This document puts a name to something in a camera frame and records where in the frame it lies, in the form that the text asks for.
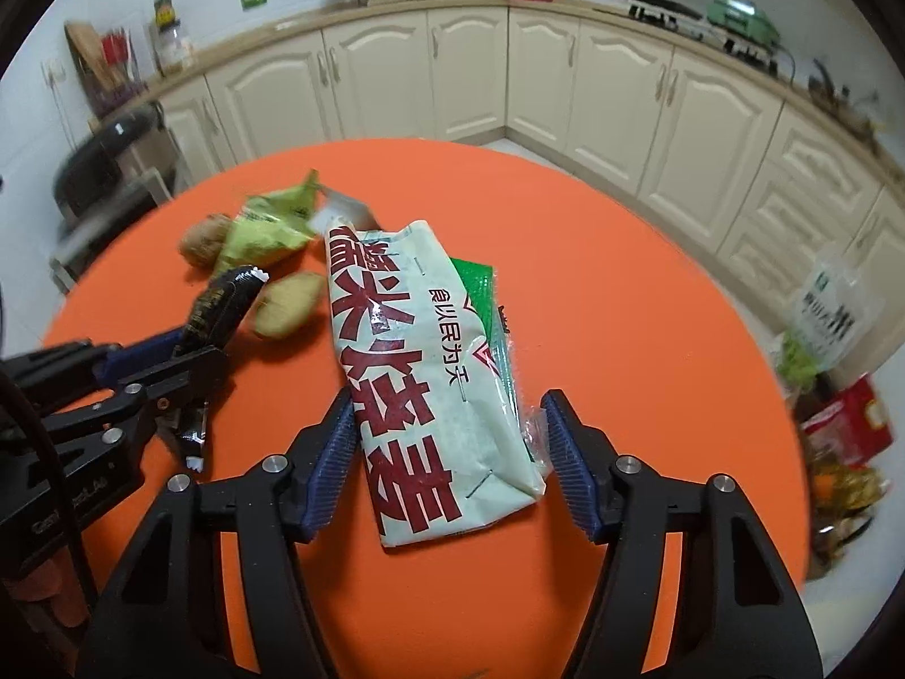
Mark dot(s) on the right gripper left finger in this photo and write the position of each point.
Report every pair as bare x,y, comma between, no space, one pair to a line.
163,610

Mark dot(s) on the white rice bag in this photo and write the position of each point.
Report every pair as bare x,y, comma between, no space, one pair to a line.
833,309

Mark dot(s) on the lower cabinets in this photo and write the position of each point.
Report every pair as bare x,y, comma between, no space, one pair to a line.
747,172

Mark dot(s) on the brown walnut ball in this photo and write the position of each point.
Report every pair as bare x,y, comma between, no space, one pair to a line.
201,244

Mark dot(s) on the gas stove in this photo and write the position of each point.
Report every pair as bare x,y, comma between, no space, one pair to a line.
681,19

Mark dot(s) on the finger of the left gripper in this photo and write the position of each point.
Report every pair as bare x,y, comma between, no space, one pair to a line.
125,422
124,363

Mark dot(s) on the steel wok pan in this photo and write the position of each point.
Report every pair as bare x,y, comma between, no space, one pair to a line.
836,101

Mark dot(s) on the green electric cooker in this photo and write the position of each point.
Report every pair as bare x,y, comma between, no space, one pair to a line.
746,20

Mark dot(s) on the black rice cooker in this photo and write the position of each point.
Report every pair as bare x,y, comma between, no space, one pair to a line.
122,150

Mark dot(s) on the metal appliance stand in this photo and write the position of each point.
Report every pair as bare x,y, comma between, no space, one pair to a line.
70,258

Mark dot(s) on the black snack wrapper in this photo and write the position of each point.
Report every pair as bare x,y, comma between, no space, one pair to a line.
213,321

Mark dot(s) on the red gift bag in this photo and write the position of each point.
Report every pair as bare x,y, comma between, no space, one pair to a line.
853,427

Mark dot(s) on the orange round table cloth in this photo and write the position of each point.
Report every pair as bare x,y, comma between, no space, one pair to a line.
587,299

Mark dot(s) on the purple utensil holder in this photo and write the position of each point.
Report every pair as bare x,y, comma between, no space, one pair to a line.
106,66

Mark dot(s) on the green yellow snack bag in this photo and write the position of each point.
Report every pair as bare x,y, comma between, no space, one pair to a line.
270,227

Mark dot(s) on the large white red bag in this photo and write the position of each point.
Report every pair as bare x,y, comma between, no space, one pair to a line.
444,444

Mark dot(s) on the cardboard box with goods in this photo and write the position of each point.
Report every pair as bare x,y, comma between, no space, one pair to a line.
843,505

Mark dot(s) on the brown potato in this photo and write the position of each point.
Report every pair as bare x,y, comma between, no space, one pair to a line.
285,306

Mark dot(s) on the large glass jar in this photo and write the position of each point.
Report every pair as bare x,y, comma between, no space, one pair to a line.
171,42

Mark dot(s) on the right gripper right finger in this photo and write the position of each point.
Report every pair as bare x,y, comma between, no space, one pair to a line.
738,614

